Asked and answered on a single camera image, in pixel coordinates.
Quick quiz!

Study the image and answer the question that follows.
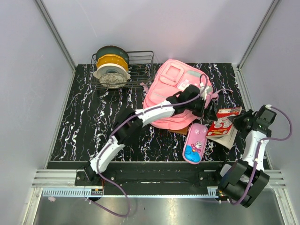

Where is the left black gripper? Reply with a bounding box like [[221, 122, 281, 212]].
[[185, 96, 217, 121]]

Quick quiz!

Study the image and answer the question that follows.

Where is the red paperback book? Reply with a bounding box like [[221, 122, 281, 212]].
[[206, 107, 242, 149]]

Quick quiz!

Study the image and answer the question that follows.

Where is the pink cartoon pencil case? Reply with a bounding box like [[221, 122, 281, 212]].
[[182, 123, 208, 165]]

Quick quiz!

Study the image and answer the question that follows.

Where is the pink student backpack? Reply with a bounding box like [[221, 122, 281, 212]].
[[143, 59, 222, 130]]

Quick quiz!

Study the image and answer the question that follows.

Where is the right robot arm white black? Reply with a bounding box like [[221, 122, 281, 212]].
[[213, 105, 277, 208]]

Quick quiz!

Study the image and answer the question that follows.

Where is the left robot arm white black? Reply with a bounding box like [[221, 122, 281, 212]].
[[83, 85, 218, 186]]

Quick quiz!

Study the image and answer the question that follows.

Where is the brown leather wallet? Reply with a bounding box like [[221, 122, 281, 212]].
[[168, 126, 189, 135]]

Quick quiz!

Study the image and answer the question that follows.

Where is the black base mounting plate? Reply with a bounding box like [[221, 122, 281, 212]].
[[74, 160, 241, 187]]

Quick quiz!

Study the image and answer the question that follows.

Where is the grey patterned plate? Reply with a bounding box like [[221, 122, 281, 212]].
[[99, 73, 127, 89]]

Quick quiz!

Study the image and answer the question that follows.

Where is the white rimmed plate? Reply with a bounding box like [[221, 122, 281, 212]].
[[93, 63, 130, 80]]

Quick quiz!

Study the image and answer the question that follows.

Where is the yellow dotted plate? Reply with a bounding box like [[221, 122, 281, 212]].
[[96, 54, 128, 71]]

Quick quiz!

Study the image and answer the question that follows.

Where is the dark green plate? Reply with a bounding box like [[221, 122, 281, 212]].
[[96, 45, 129, 64]]

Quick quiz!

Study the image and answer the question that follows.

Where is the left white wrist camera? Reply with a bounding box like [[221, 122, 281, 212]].
[[199, 82, 212, 108]]

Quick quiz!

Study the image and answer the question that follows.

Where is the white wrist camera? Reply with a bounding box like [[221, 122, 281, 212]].
[[265, 105, 273, 110], [199, 82, 212, 108]]

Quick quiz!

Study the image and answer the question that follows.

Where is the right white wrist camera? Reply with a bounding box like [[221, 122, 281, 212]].
[[265, 105, 273, 110]]

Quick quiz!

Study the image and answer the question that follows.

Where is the metal wire dish rack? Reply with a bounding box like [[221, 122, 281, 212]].
[[89, 51, 155, 90]]

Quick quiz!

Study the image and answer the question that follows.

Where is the aluminium frame rail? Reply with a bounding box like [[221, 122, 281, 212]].
[[31, 169, 286, 189]]

